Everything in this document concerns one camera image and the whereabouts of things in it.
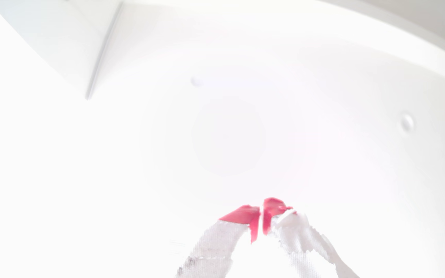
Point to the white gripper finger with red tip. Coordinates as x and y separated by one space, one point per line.
214 251
299 239

